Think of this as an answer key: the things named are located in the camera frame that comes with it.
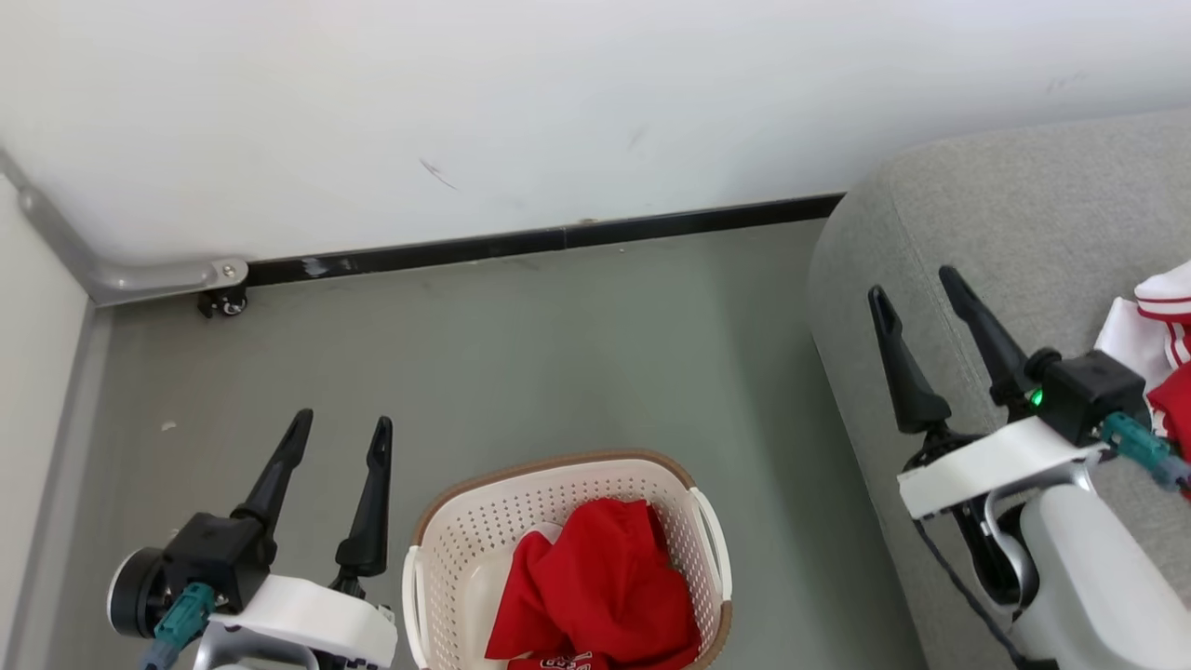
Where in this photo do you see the white perforated laundry basket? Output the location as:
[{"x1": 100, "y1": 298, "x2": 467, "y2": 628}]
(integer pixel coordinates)
[{"x1": 402, "y1": 449, "x2": 734, "y2": 670}]

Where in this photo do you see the teal camera cable connector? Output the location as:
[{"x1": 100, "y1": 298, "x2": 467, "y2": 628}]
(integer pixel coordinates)
[
  {"x1": 140, "y1": 582, "x2": 220, "y2": 670},
  {"x1": 1101, "y1": 412, "x2": 1191, "y2": 494}
]

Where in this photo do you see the grey wall skirting strip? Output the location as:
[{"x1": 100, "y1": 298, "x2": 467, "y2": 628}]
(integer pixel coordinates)
[{"x1": 0, "y1": 302, "x2": 113, "y2": 670}]

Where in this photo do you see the teal left camera cable connector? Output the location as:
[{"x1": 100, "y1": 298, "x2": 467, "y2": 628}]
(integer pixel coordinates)
[{"x1": 140, "y1": 582, "x2": 220, "y2": 670}]

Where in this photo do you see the grey fabric sofa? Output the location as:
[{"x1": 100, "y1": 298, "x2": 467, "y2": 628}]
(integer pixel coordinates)
[{"x1": 808, "y1": 110, "x2": 1191, "y2": 670}]

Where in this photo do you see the teal right camera cable connector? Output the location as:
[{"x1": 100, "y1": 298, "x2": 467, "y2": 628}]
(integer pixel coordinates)
[{"x1": 1101, "y1": 412, "x2": 1191, "y2": 494}]

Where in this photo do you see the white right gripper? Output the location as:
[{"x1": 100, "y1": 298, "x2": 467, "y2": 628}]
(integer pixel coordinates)
[{"x1": 867, "y1": 265, "x2": 1114, "y2": 522}]

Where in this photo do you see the thin black cable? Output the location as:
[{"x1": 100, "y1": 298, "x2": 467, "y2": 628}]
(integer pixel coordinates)
[{"x1": 912, "y1": 516, "x2": 1057, "y2": 670}]

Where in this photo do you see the black baseboard strip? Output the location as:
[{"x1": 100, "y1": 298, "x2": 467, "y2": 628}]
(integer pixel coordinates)
[{"x1": 247, "y1": 193, "x2": 844, "y2": 287}]

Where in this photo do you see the red and white jersey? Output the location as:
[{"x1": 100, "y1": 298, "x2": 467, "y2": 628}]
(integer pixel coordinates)
[{"x1": 1093, "y1": 261, "x2": 1191, "y2": 503}]

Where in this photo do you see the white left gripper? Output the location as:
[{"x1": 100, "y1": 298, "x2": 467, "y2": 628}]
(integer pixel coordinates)
[{"x1": 208, "y1": 409, "x2": 399, "y2": 670}]

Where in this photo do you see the grey metal corner bracket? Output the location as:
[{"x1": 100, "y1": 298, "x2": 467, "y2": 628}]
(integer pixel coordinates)
[{"x1": 14, "y1": 181, "x2": 250, "y2": 308}]

